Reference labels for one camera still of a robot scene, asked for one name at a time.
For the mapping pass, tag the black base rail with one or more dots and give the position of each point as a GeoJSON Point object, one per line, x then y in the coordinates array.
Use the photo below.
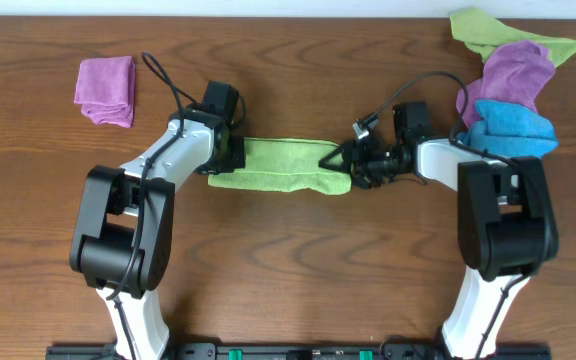
{"type": "Point", "coordinates": [209, 351]}

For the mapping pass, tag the green microfiber cloth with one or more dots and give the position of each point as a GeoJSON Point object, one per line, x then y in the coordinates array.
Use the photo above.
{"type": "Point", "coordinates": [284, 165]}

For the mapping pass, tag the folded purple cloth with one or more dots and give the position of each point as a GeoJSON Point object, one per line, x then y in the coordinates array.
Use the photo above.
{"type": "Point", "coordinates": [105, 90]}

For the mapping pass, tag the crumpled blue cloth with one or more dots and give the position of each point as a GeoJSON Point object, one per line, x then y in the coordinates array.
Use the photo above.
{"type": "Point", "coordinates": [509, 130]}

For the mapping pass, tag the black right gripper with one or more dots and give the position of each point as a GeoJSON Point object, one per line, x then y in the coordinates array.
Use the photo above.
{"type": "Point", "coordinates": [359, 149]}

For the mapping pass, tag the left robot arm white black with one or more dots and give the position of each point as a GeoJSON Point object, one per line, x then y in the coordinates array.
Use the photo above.
{"type": "Point", "coordinates": [123, 233]}

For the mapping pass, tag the crumpled green cloth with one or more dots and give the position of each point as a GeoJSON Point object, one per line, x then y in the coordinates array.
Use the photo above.
{"type": "Point", "coordinates": [483, 34]}

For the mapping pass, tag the crumpled purple cloth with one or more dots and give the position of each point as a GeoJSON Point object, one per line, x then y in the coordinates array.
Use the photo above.
{"type": "Point", "coordinates": [514, 73]}

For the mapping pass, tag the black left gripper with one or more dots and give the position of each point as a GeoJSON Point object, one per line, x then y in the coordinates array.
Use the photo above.
{"type": "Point", "coordinates": [238, 153]}

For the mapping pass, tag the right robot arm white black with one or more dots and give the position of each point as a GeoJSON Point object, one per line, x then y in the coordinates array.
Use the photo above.
{"type": "Point", "coordinates": [505, 229]}

